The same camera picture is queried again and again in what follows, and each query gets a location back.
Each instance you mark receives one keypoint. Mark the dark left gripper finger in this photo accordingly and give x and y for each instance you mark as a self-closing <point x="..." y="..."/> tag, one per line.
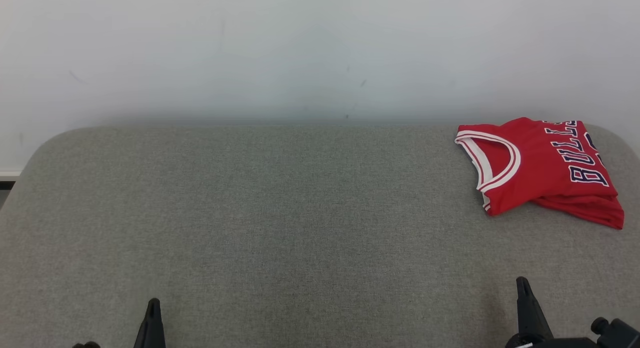
<point x="146" y="330"/>
<point x="158" y="330"/>

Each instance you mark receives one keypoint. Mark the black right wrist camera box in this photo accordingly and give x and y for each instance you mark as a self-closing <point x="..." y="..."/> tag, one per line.
<point x="620" y="335"/>

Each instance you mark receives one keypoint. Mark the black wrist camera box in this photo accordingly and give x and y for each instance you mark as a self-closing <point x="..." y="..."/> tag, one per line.
<point x="86" y="345"/>
<point x="620" y="335"/>

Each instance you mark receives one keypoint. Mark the red Bulls 23 shorts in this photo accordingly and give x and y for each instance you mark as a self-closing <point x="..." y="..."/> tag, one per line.
<point x="590" y="213"/>

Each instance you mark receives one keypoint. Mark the red jersey with white sleeves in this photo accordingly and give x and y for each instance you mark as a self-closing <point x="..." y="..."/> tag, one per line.
<point x="535" y="158"/>

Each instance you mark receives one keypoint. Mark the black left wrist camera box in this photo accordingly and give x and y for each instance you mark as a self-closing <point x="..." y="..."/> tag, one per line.
<point x="86" y="345"/>

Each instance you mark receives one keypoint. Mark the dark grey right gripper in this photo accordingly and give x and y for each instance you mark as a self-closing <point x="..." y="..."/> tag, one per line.
<point x="550" y="343"/>

